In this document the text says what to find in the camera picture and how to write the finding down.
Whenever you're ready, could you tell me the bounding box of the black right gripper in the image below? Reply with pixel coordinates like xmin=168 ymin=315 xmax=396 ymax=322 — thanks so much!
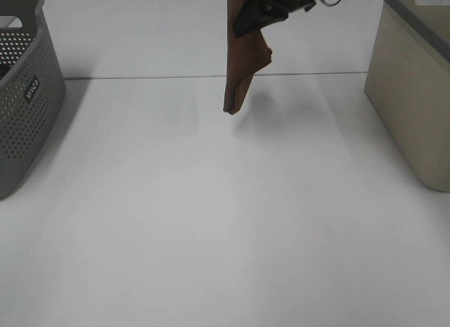
xmin=233 ymin=0 xmax=342 ymax=38

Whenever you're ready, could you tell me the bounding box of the brown towel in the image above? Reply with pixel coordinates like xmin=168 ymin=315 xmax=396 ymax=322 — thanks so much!
xmin=223 ymin=0 xmax=272 ymax=115

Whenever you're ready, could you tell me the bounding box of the beige plastic storage bin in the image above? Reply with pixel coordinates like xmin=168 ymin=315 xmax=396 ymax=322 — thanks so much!
xmin=364 ymin=0 xmax=449 ymax=192

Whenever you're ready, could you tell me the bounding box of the grey perforated plastic basket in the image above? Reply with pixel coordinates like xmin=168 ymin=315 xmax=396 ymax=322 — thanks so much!
xmin=1 ymin=0 xmax=66 ymax=198

